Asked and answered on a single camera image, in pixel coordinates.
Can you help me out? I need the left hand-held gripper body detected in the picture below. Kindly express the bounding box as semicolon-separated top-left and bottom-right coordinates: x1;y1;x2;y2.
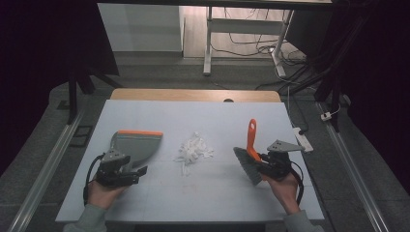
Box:
95;148;140;189

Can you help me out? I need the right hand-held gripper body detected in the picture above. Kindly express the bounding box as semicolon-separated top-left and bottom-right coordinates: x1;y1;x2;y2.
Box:
260;138;306;182

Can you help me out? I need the grey brush with orange handle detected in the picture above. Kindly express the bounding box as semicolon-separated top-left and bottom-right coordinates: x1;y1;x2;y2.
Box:
232;118;264;187

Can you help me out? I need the grey dustpan with orange edge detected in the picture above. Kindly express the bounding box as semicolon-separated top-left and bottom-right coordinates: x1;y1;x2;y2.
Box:
109;130;164;172

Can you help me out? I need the pile of white paper scraps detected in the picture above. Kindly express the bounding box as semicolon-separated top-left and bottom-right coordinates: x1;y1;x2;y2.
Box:
173;130;215;177

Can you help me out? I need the person's left hand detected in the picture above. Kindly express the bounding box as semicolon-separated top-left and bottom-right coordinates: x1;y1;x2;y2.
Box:
87;178;128;211

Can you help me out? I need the person's right hand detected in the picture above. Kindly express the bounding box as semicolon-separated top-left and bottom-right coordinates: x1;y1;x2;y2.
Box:
261;172;302;216

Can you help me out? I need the white power strip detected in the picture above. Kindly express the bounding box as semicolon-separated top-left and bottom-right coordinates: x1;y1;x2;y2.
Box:
292;127;314;154

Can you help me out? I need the white foam board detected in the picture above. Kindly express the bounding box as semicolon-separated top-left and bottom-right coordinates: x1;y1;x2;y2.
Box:
55;99;325;224

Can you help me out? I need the black stand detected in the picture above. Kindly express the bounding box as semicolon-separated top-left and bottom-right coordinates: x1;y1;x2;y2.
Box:
283;13;371;133
66;66;124;126

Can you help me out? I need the wooden table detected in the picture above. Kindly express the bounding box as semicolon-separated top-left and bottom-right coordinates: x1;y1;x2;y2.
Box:
109;88;282;103

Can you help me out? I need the white cabinet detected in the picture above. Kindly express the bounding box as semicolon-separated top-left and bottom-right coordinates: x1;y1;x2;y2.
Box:
97;3;186;53

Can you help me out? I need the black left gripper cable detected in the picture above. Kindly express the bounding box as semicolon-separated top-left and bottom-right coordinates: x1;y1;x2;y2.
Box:
82;153;106;207

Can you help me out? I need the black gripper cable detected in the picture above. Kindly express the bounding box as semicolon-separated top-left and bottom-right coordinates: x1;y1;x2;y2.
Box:
289;159;306;206
82;153;106;207

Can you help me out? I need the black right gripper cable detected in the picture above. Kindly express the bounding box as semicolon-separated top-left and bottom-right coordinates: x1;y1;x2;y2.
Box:
289;159;306;206

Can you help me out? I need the aluminium rail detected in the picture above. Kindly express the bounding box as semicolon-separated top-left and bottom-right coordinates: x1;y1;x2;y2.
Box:
315;101;391;232
7;110;85;232

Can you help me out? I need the tangle of floor cables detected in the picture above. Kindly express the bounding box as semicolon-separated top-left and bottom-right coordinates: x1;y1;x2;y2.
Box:
211;7;320;92

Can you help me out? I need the white desk frame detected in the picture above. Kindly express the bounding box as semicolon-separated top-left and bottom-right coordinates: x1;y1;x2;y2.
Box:
202;6;295;78

